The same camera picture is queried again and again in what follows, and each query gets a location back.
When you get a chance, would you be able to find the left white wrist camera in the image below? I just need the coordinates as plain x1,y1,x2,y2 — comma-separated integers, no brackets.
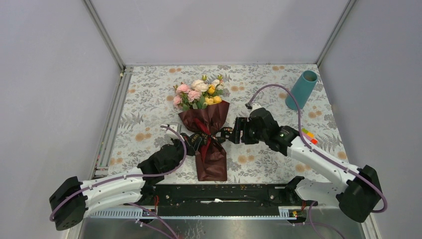
161,122,181,139

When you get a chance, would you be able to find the teal cylindrical vase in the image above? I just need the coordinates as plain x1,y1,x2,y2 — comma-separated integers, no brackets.
290,70,318,109

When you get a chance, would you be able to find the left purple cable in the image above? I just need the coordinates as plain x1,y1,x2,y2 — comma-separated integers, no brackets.
48,125,188,239

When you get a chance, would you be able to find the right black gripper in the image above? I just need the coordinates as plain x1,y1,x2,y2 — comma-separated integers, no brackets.
228,117,268,144

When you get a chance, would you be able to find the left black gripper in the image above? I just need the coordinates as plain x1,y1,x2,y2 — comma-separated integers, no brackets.
166,132,202,174

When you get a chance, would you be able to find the black gold-lettered ribbon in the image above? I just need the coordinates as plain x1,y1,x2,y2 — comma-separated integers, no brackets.
199,127,233,146

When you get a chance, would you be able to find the flower bouquet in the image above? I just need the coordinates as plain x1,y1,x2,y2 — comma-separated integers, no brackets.
173,75,229,181

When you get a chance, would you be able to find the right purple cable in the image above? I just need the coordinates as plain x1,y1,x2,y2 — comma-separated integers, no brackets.
245,84,388,214

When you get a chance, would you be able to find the purple cable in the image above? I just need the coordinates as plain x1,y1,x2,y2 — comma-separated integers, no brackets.
48,125,188,239
245,84,388,214

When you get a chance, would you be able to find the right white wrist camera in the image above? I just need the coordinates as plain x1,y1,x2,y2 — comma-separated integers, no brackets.
245,103,264,118

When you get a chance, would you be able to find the colourful block stack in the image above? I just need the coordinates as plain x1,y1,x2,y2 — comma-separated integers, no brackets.
301,127,318,145

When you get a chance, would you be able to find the floral patterned table mat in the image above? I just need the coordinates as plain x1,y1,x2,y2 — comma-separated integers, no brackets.
108,64,348,184

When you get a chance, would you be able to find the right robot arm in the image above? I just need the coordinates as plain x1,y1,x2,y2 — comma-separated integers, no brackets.
229,107,383,223

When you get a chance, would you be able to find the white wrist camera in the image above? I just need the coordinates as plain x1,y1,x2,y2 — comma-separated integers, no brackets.
245,103,264,118
161,122,181,139

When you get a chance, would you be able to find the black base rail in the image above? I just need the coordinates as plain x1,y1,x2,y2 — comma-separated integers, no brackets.
136,184,311,218

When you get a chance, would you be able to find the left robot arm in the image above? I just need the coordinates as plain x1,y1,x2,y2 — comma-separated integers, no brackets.
49,133,206,231

